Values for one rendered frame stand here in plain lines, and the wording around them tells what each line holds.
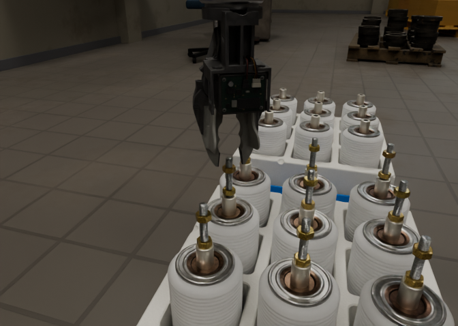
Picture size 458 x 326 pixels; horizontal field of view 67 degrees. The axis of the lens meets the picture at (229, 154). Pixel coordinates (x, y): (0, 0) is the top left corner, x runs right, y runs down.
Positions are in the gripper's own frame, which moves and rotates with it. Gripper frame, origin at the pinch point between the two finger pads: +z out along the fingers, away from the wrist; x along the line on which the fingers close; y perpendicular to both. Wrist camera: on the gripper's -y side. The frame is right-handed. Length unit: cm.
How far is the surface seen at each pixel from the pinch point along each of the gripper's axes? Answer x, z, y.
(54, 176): -46, 35, -67
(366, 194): 23.4, 9.4, 0.8
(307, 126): 26.7, 9.5, -31.8
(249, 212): 2.9, 9.4, 1.9
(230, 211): -0.1, 8.9, 1.8
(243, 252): 1.1, 14.0, 5.3
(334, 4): 475, 12, -900
